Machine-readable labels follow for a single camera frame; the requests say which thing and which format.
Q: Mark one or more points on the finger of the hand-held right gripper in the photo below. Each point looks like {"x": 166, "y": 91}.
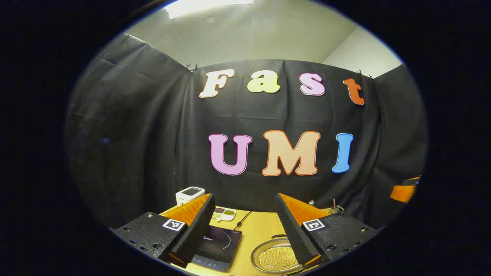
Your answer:
{"x": 402, "y": 193}

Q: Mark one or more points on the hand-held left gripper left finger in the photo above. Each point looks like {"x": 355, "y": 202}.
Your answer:
{"x": 197, "y": 234}

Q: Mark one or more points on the ceiling light panel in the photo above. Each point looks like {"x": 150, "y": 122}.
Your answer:
{"x": 207, "y": 7}

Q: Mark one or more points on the white toaster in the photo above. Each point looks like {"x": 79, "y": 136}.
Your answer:
{"x": 190, "y": 194}

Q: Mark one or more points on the pile of yellow soybeans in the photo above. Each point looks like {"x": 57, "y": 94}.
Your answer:
{"x": 276, "y": 258}

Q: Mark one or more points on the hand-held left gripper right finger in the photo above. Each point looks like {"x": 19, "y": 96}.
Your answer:
{"x": 291, "y": 230}

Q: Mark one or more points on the black induction cooktop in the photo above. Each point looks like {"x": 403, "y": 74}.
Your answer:
{"x": 222, "y": 245}

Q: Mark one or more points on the white divided dish of beans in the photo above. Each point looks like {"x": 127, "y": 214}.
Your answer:
{"x": 224, "y": 214}

